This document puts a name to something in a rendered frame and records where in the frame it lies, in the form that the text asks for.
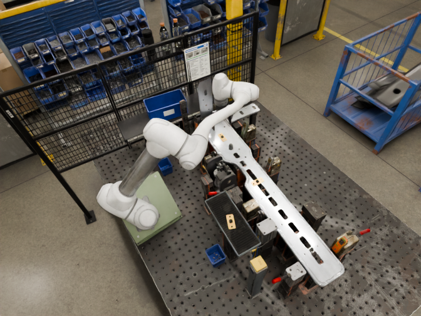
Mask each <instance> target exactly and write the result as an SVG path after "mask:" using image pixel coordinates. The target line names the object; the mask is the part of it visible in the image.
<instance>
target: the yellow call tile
mask: <svg viewBox="0 0 421 316"><path fill-rule="evenodd" d="M250 262H251V264H252V266H253V267H254V269H255V270H256V272H258V271H260V270H262V269H263V268H265V267H267V264H266V263H265V262H264V260H263V259H262V257H261V255H259V256H258V257H256V258H255V259H253V260H251V261H250Z"/></svg>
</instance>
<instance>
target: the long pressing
mask: <svg viewBox="0 0 421 316"><path fill-rule="evenodd" d="M209 133H210V134H209V143H210V145H211V146H212V147H213V149H214V150H215V151H216V153H217V154H218V155H221V156H222V159H223V162H225V163H227V164H234V165H235V166H237V167H238V169H239V170H240V171H241V172H242V174H243V175H244V177H245V178H246V181H245V185H244V187H245V190H246V191H247V192H248V193H249V195H250V196H251V197H252V198H253V199H255V200H256V201H257V203H258V204H259V206H260V207H259V208H260V210H261V211H263V213H264V215H265V217H267V219H268V218H272V219H273V221H274V222H275V223H276V224H277V226H278V231H277V232H278V234H279V235H280V237H281V238H282V239H283V241H284V242H285V243H286V244H287V246H288V248H289V249H290V250H291V251H292V253H293V254H294V256H295V257H296V258H297V259H298V261H299V262H300V263H301V265H302V266H303V268H304V269H305V270H306V272H307V273H308V275H309V276H310V277H311V278H312V280H313V281H314V282H315V283H316V284H317V285H318V286H320V287H324V286H326V285H327V284H329V283H331V282H332V281H334V280H336V279H337V278H338V277H340V276H342V274H344V272H345V268H344V266H343V265H342V263H341V262H340V261H339V259H337V257H336V256H335V255H334V254H333V252H332V251H331V250H330V249H329V248H328V247H327V246H326V244H325V243H324V242H323V240H322V239H321V238H320V237H319V236H318V235H317V234H316V232H315V231H314V230H313V228H312V227H311V226H310V225H309V224H308V223H307V221H306V220H305V219H304V218H303V217H302V215H301V214H300V213H299V212H298V210H297V209H296V208H295V207H294V206H293V205H292V204H291V202H290V201H289V200H288V198H287V197H286V196H285V195H284V194H283V193H282V191H281V190H280V189H279V188H278V187H277V185H276V184H275V183H274V182H273V180H272V179H271V178H270V177H269V176H268V175H267V174H266V172H265V171H264V170H263V169H262V167H261V166H260V165H259V164H258V163H257V162H256V160H255V159H254V158H253V156H252V152H251V149H250V148H249V147H248V146H247V144H246V143H245V142H244V141H243V140H242V139H241V138H240V136H239V135H238V134H237V132H236V131H235V130H234V129H233V128H232V127H231V126H230V125H229V123H228V122H227V121H226V119H224V120H222V121H221V122H219V123H218V124H215V131H213V129H212V128H211V129H210V132H209ZM220 133H222V134H223V135H224V136H225V138H226V139H227V140H226V141H224V142H223V141H222V140H221V139H220V138H219V136H218V134H220ZM230 143H232V144H233V149H232V150H229V144H230ZM239 149H240V150H239ZM235 153H237V154H238V155H239V158H237V159H236V158H235V156H234V155H233V154H235ZM241 161H244V163H245V164H246V167H243V166H241V164H240V162H241ZM248 169H250V170H251V172H252V173H253V174H254V175H255V176H256V178H257V179H258V178H260V177H261V178H262V179H263V180H264V182H262V183H260V184H262V185H263V186H264V188H265V189H266V190H267V192H268V193H269V196H265V195H264V193H263V192H262V191H261V190H260V188H259V187H258V186H257V185H256V186H253V185H252V184H251V182H252V181H253V179H252V178H251V177H250V175H249V174H248V173H247V172H246V171H247V170H248ZM274 192H275V193H274ZM270 197H272V198H273V199H274V200H275V202H276V203H277V204H278V205H277V206H276V207H274V206H273V205H272V204H271V202H270V201H269V199H268V198H270ZM280 209H282V210H283V212H284V213H285V214H286V216H287V217H288V219H283V218H282V216H281V215H280V214H279V213H278V211H279V210H280ZM289 223H293V224H294V225H295V227H296V228H297V229H298V231H299V233H294V232H293V230H292V229H291V228H290V227H289V225H288V224H289ZM281 224H282V225H281ZM300 237H304V238H305V240H306V241H307V242H308V243H309V244H310V246H311V247H310V248H314V251H313V252H312V253H314V252H316V253H317V254H318V256H319V257H320V258H321V259H322V260H323V263H322V264H321V265H320V264H318V262H317V261H316V260H315V259H314V257H313V256H312V253H311V252H310V250H309V248H306V247H305V246H304V244H303V243H302V242H301V241H300ZM304 254H305V255H304Z"/></svg>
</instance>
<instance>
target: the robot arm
mask: <svg viewBox="0 0 421 316"><path fill-rule="evenodd" d="M212 92H213V94H214V103H215V105H216V110H215V111H212V113H211V115H210V116H208V117H207V118H205V119H204V120H203V121H202V122H201V123H200V124H199V126H198V127H197V129H196V130H195V132H194V133H193V134H192V135H189V134H187V133H185V132H184V131H183V130H182V129H180V128H179V127H178V126H176V125H174V124H172V123H170V122H169V121H166V120H164V119H161V118H152V119H151V120H150V121H149V123H148V124H147V125H146V126H145V128H144V130H143V135H144V137H145V139H146V140H147V143H146V148H145V149H144V151H143V152H142V153H141V155H140V157H139V158H138V159H137V161H136V162H135V163H134V165H133V167H132V168H131V169H130V171H129V172H128V174H127V175H126V176H125V178H124V179H123V180H122V181H118V182H116V183H114V184H112V183H109V184H105V185H103V186H102V188H101V189H100V192H99V193H98V195H97V197H96V199H97V202H98V203H99V205H100V206H101V207H102V208H103V209H105V210H106V211H108V212H109V213H112V214H114V215H115V216H118V217H119V218H122V219H124V220H126V221H128V222H129V223H131V224H133V225H134V226H136V228H137V231H138V232H141V231H142V230H147V229H151V230H154V229H155V227H154V226H155V225H156V223H157V221H158V220H159V217H160V214H159V212H158V211H157V208H156V207H155V206H153V205H152V204H151V202H150V201H149V199H148V196H144V197H143V198H142V199H139V198H137V189H138V188H139V187H140V186H141V185H142V183H143V182H144V180H146V178H147V177H148V176H149V174H150V173H151V172H152V171H153V169H154V168H155V167H156V165H157V164H158V163H159V162H160V161H161V159H162V158H164V157H167V156H168V155H170V154H171V155H173V156H174V157H176V158H178V160H179V163H180V165H181V166H182V167H183V168H184V169H187V170H192V169H193V168H195V167H196V166H197V165H198V164H199V163H200V162H201V160H202V159H203V157H204V155H205V152H206V150H207V144H208V140H209V132H210V129H211V128H212V129H213V131H215V124H218V123H219V122H221V121H222V120H224V119H226V118H228V117H229V123H230V124H231V120H232V117H233V114H235V113H236V112H237V111H239V110H240V109H241V108H242V107H243V105H245V104H247V103H248V102H250V101H254V100H257V98H258V97H259V88H258V87H257V86H256V85H254V84H252V83H247V82H233V81H230V80H229V79H228V77H227V76H226V74H224V73H218V74H216V75H215V77H214V79H213V82H212ZM228 98H233V99H234V103H233V104H231V105H229V104H228V105H227V103H228Z"/></svg>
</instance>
